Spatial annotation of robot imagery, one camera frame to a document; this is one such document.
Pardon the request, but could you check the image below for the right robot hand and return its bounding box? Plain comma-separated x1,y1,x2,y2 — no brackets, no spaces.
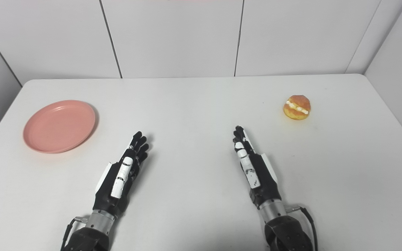
233,125,282,211

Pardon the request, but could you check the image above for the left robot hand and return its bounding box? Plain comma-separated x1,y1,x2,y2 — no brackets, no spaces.
93,131,150,217

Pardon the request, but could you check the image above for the cream puff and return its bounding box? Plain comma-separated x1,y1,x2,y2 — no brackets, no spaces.
283,95,311,121

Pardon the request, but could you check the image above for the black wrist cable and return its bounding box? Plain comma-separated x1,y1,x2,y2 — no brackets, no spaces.
286,206,319,251
60,216,89,251

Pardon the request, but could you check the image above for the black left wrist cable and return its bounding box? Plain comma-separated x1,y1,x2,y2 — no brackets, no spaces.
60,216,89,251

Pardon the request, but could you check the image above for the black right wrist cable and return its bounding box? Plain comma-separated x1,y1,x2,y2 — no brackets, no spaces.
286,206,319,251

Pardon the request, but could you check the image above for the pink plate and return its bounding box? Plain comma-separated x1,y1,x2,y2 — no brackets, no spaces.
23,100,96,154

